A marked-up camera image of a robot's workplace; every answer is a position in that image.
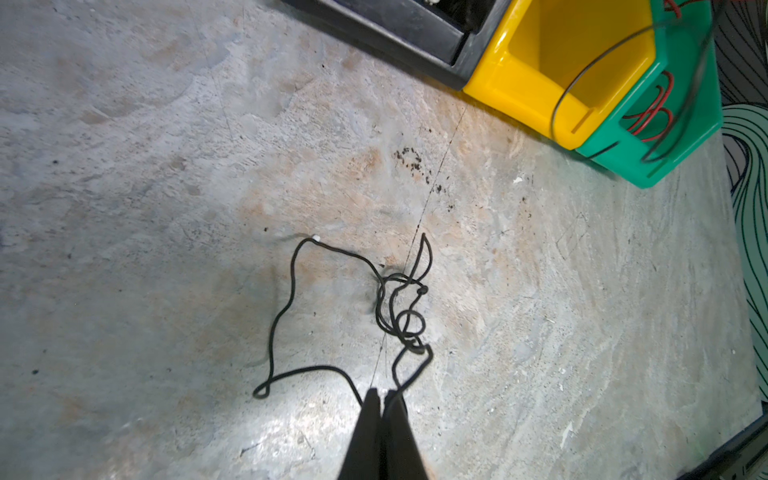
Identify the black plastic bin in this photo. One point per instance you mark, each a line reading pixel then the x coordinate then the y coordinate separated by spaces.
pixel 444 40

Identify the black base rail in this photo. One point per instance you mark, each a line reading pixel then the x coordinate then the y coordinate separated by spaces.
pixel 742 457

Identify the yellow plastic bin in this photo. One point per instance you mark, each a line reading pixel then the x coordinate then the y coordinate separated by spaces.
pixel 561 67

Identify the green plastic bin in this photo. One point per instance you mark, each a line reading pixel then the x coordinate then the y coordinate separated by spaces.
pixel 674 107

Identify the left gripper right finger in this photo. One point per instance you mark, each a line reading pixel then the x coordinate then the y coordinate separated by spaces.
pixel 400 457

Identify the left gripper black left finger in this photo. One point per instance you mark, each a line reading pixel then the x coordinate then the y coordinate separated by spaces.
pixel 363 458

